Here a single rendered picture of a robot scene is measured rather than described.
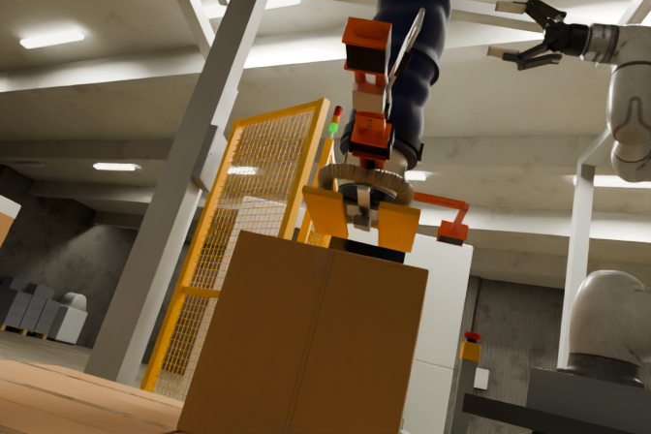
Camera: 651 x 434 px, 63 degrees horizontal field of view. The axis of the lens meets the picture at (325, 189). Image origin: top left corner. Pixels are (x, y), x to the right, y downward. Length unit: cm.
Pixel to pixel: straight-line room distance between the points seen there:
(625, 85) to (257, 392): 100
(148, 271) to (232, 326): 159
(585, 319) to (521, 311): 1156
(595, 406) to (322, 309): 64
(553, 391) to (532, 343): 1147
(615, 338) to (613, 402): 15
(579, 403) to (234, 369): 75
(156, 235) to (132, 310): 36
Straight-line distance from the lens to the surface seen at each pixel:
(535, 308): 1298
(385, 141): 120
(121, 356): 264
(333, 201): 130
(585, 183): 528
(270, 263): 110
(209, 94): 294
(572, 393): 137
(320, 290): 107
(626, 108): 132
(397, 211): 126
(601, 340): 143
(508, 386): 1278
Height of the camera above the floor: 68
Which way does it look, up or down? 20 degrees up
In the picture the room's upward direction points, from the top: 15 degrees clockwise
